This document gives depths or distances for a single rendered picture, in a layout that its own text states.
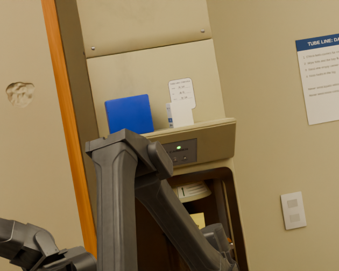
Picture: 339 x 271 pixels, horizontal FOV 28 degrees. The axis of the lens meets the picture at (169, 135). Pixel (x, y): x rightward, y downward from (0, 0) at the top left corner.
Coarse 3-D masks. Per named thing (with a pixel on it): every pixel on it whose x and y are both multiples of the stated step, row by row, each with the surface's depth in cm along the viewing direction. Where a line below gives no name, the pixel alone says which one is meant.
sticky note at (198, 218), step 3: (198, 213) 168; (201, 213) 168; (192, 216) 168; (195, 216) 168; (198, 216) 168; (201, 216) 168; (195, 219) 168; (198, 219) 168; (201, 219) 168; (195, 222) 168; (198, 222) 168; (201, 222) 168; (198, 225) 168; (201, 225) 168; (204, 225) 169; (201, 228) 169
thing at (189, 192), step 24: (216, 168) 169; (192, 192) 168; (216, 192) 169; (144, 216) 167; (216, 216) 169; (144, 240) 167; (168, 240) 168; (240, 240) 170; (144, 264) 167; (168, 264) 168; (240, 264) 170
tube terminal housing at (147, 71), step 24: (168, 48) 167; (192, 48) 168; (96, 72) 165; (120, 72) 166; (144, 72) 167; (168, 72) 168; (192, 72) 168; (216, 72) 169; (96, 96) 165; (120, 96) 166; (168, 96) 168; (216, 96) 169; (96, 120) 166; (192, 168) 169; (240, 216) 171
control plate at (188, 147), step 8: (168, 144) 159; (176, 144) 160; (184, 144) 160; (192, 144) 161; (168, 152) 161; (176, 152) 162; (184, 152) 162; (192, 152) 163; (176, 160) 164; (184, 160) 164; (192, 160) 165
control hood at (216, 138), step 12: (216, 120) 161; (228, 120) 158; (156, 132) 156; (168, 132) 156; (180, 132) 157; (192, 132) 158; (204, 132) 159; (216, 132) 160; (228, 132) 160; (204, 144) 162; (216, 144) 163; (228, 144) 164; (204, 156) 165; (216, 156) 166; (228, 156) 167
